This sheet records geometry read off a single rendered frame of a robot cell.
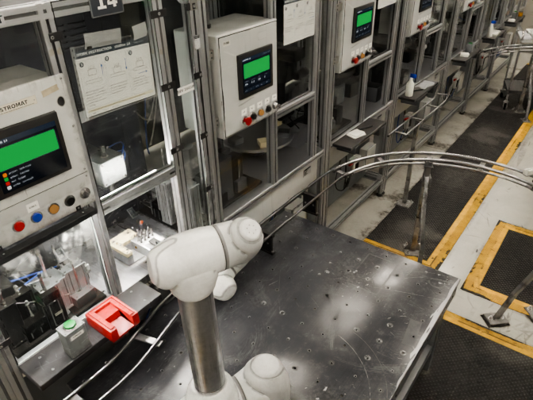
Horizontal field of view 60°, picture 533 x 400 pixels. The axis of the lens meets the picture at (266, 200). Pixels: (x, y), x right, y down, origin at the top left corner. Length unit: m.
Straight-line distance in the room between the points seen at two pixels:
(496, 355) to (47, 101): 2.67
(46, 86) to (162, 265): 0.67
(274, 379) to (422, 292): 1.00
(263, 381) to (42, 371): 0.77
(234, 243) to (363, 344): 1.01
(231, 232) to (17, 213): 0.71
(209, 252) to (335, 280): 1.22
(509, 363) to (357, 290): 1.15
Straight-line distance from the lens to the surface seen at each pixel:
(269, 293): 2.27
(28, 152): 1.56
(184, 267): 1.22
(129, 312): 1.87
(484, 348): 3.16
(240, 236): 1.23
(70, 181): 1.69
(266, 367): 1.64
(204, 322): 1.37
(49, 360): 1.89
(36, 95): 1.56
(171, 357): 2.07
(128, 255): 2.14
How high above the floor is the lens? 2.25
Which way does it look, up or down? 32 degrees down
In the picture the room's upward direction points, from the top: 1 degrees counter-clockwise
